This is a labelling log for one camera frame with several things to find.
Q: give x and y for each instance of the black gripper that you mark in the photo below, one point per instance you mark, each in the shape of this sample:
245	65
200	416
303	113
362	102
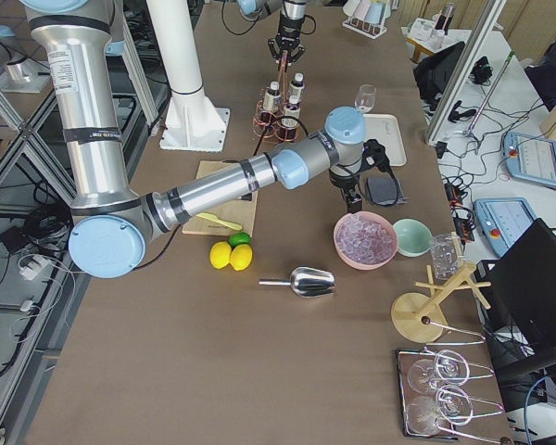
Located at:
287	31
345	183

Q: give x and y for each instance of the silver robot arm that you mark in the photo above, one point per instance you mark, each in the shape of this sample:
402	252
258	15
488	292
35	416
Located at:
113	224
254	11

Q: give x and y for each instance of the grey folded cloth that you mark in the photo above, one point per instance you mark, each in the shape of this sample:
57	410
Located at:
384	191

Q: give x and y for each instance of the pink bowl of ice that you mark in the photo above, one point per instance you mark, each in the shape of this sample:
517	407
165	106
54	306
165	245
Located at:
365	240

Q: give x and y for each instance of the green ceramic bowl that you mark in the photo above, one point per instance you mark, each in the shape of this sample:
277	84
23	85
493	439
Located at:
413	236

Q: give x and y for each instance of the cream rabbit serving tray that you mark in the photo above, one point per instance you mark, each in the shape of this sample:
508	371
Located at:
384	128

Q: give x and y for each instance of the white cup rack with cups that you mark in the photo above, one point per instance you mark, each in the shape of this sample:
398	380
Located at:
367	17

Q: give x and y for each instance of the silver metal ice scoop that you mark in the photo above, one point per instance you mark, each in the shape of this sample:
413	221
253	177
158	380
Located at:
306	282

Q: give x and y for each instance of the clear wine glass on tray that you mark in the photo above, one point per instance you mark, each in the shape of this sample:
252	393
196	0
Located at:
365	98

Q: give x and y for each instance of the clear tumbler on stand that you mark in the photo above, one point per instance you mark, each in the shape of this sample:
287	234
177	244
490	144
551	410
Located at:
446	254

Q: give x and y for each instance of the bamboo cutting board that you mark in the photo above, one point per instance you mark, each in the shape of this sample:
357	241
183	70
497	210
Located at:
221	196

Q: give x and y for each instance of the yellow plastic knife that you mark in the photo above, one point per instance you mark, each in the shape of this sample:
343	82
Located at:
215	219

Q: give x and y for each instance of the green lime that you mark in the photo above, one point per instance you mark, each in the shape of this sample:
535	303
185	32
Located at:
238	239

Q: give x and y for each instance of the lower yellow lemon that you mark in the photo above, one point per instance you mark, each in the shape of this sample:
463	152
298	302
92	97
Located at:
241	257

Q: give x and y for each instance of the yellow lemon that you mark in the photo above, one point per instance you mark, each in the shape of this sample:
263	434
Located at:
220	254
241	257

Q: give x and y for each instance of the wooden cup tree stand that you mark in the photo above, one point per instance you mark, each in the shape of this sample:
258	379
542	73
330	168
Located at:
419	318

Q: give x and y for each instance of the upper yellow lemon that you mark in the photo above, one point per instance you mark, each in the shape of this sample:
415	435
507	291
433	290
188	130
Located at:
220	254

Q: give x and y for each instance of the blue teach pendant near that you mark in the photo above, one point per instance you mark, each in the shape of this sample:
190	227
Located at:
503	220

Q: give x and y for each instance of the blue teach pendant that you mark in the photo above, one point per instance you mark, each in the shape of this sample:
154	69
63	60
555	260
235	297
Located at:
530	158
503	220

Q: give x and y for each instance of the blue teach pendant far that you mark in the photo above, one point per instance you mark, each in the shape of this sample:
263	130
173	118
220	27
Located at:
530	158

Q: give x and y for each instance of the upside-down wine glass far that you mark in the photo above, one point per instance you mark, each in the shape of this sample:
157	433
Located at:
446	367

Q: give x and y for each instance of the upside-down wine glass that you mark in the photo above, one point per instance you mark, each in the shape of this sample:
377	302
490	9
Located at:
446	367
442	415

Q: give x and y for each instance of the black monitor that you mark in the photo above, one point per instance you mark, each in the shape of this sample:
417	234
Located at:
524	281

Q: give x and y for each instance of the black glass drying tray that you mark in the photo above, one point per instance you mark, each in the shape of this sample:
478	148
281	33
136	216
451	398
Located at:
404	360

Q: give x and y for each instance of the upside-down wine glass near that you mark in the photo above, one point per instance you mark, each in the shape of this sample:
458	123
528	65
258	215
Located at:
442	415

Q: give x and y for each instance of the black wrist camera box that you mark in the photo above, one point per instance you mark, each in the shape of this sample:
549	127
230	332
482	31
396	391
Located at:
374	156

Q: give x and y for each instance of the copper wire bottle basket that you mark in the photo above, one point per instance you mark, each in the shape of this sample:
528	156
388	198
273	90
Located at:
265	125

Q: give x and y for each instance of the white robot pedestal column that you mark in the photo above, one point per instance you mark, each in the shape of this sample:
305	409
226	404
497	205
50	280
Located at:
176	43

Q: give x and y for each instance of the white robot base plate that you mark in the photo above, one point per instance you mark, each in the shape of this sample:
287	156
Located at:
201	128

